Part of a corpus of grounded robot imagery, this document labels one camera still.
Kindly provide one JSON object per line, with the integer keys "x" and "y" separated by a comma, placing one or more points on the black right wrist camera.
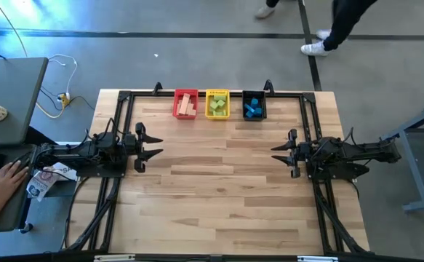
{"x": 305, "y": 149}

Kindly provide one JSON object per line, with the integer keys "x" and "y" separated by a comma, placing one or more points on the yellow power adapter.
{"x": 64, "y": 99}

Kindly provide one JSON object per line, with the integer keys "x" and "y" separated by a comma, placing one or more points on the white printed box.
{"x": 66, "y": 171}

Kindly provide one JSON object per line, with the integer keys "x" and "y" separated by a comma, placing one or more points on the white printed plastic bag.
{"x": 40, "y": 183}

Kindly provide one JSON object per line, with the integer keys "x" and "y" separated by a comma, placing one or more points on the black plastic basket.
{"x": 264, "y": 102}

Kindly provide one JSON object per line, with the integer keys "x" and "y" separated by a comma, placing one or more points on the grey desk panel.
{"x": 11, "y": 102}

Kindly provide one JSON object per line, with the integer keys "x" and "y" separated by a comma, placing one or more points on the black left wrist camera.
{"x": 129, "y": 139}

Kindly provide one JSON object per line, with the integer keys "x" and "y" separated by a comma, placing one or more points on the black desk caster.
{"x": 26, "y": 228}

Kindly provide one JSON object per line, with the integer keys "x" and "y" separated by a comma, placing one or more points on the grey metal stand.
{"x": 413, "y": 160}

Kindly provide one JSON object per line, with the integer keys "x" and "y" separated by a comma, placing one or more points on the black desk support beam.
{"x": 39, "y": 136}

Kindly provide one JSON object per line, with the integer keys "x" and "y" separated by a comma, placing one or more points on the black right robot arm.
{"x": 371, "y": 153}

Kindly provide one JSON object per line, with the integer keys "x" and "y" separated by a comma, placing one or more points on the silver metal bracket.
{"x": 317, "y": 259}
{"x": 113, "y": 258}

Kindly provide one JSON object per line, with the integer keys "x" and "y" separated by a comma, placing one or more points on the person's hand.
{"x": 6, "y": 182}

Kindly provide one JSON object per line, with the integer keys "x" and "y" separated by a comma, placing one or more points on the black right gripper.
{"x": 294, "y": 171}

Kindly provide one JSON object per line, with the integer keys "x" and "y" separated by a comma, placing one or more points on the black computer mouse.
{"x": 24, "y": 160}

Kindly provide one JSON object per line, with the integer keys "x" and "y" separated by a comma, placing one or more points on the black aluminium frame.
{"x": 146, "y": 94}

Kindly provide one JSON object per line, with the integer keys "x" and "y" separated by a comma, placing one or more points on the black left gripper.
{"x": 140, "y": 165}

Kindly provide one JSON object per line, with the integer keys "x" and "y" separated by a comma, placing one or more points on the person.
{"x": 264, "y": 11}
{"x": 346, "y": 18}

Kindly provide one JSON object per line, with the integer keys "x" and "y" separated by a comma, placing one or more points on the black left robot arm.
{"x": 70, "y": 154}

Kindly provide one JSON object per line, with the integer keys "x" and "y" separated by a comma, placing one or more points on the dark grey desk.
{"x": 4, "y": 214}

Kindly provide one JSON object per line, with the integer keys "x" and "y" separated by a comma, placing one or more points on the red plastic basket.
{"x": 185, "y": 117}

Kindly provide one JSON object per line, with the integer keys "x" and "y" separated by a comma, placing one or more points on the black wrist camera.
{"x": 305, "y": 149}
{"x": 129, "y": 139}

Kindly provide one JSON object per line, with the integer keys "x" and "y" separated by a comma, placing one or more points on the yellow plastic basket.
{"x": 207, "y": 105}

